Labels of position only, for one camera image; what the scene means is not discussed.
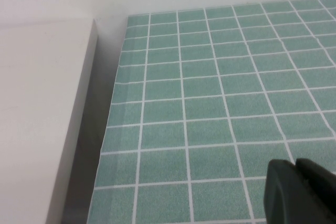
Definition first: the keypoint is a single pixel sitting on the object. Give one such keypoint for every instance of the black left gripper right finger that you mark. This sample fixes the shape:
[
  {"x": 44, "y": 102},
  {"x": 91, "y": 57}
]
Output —
[{"x": 319, "y": 190}]

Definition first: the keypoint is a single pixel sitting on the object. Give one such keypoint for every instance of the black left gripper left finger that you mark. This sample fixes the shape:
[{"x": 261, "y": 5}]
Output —
[{"x": 281, "y": 195}]

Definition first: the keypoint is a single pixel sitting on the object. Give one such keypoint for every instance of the green tile-pattern table mat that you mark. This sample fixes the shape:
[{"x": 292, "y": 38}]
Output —
[{"x": 210, "y": 113}]

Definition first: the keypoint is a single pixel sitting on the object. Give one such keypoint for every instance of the white box-shaped side panel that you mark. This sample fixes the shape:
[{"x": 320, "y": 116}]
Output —
[{"x": 39, "y": 119}]

